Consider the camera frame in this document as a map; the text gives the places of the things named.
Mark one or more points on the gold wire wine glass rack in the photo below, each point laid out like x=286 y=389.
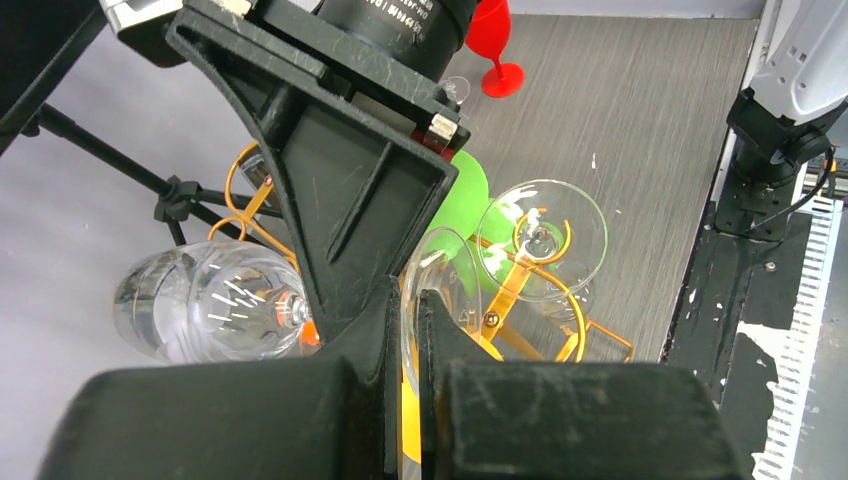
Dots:
x=512 y=331

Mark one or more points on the clear tall flute glass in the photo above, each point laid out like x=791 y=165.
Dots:
x=457 y=88

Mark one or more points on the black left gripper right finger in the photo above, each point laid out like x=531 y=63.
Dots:
x=486 y=419

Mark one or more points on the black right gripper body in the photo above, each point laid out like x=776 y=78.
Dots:
x=394 y=52

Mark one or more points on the white slotted cable duct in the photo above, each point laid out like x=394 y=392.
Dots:
x=793 y=351

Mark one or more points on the clear wine glass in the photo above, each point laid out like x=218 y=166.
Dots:
x=550 y=222
x=230 y=300

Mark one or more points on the orange toy block piece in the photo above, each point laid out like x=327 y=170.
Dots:
x=309 y=338

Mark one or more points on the green silicone wine glass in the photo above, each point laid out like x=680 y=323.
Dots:
x=465 y=207

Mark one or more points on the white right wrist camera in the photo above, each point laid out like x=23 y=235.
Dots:
x=143 y=25

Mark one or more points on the black taped front rail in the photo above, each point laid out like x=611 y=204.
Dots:
x=745 y=268

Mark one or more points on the red silicone wine glass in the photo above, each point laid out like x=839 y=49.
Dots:
x=488 y=36

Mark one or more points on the black music stand tripod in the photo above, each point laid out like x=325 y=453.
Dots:
x=172 y=120

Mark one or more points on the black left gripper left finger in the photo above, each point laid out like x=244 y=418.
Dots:
x=331 y=415

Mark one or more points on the clear wine glass front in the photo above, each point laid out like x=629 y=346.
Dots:
x=550 y=222

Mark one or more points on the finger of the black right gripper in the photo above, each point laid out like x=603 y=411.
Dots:
x=357 y=183

